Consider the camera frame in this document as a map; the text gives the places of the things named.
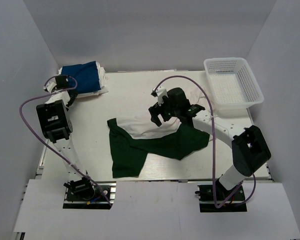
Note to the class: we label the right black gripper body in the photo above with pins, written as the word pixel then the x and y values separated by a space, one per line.
pixel 167 109

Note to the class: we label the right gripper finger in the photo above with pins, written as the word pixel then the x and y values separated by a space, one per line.
pixel 154 111
pixel 155 119

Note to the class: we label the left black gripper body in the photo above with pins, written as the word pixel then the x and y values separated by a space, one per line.
pixel 74 93

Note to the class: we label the blue t shirt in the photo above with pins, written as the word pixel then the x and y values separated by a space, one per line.
pixel 86 75

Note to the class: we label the white green raglan t shirt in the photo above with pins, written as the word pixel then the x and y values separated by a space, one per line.
pixel 132 138

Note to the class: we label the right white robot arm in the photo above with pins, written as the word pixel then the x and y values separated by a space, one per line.
pixel 249 148

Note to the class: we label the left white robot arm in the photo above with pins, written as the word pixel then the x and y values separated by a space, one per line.
pixel 56 125

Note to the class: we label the white plastic basket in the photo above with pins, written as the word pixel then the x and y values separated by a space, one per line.
pixel 232 83

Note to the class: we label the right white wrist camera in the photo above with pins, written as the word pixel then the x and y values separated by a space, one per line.
pixel 159 92

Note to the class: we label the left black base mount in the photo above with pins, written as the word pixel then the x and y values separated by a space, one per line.
pixel 82 194

